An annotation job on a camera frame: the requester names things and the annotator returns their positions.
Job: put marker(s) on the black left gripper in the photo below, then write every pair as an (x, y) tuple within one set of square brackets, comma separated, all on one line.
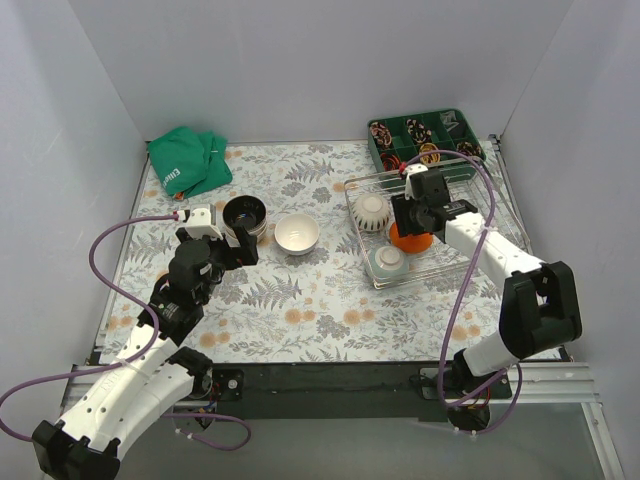
[(232, 248)]

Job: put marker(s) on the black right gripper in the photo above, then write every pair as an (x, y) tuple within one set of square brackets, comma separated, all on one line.
[(407, 220)]

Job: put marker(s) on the white bowl blue leaf pattern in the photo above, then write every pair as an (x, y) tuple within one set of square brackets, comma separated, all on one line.
[(371, 212)]

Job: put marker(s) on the beige floral bowl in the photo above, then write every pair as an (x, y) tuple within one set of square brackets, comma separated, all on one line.
[(257, 230)]

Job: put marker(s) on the orange bowl black inside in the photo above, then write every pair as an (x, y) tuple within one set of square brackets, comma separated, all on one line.
[(410, 244)]

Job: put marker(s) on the black glossy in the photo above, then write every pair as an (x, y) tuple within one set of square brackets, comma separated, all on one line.
[(246, 211)]

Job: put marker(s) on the pale green ribbed bowl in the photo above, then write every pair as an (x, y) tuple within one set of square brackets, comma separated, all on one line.
[(387, 263)]

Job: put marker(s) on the grey white gradient bowl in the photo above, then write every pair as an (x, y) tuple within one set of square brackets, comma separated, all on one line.
[(297, 234)]

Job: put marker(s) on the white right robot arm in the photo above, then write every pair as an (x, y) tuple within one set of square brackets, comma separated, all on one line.
[(539, 307)]

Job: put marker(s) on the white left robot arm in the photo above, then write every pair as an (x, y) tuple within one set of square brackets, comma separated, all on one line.
[(154, 369)]

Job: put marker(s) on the green compartment organizer tray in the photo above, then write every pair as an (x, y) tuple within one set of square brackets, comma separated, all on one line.
[(404, 149)]

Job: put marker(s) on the black white scrunchie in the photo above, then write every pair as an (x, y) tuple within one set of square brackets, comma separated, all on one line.
[(418, 132)]

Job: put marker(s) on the pink black scrunchie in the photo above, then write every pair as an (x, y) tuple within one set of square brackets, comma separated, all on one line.
[(381, 135)]

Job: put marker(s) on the floral patterned table mat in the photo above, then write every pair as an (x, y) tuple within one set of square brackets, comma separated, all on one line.
[(323, 306)]

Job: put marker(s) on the dark patterned scrunchie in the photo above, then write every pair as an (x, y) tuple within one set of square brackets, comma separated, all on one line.
[(470, 149)]

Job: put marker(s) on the green folded cloth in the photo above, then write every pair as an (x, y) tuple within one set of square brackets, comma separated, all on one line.
[(188, 163)]

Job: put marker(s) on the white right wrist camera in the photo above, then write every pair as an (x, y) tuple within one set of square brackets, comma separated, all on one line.
[(407, 173)]

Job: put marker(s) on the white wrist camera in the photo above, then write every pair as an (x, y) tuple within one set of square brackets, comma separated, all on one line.
[(407, 173), (200, 222)]

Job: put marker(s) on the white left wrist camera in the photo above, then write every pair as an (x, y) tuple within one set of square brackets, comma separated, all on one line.
[(200, 222)]

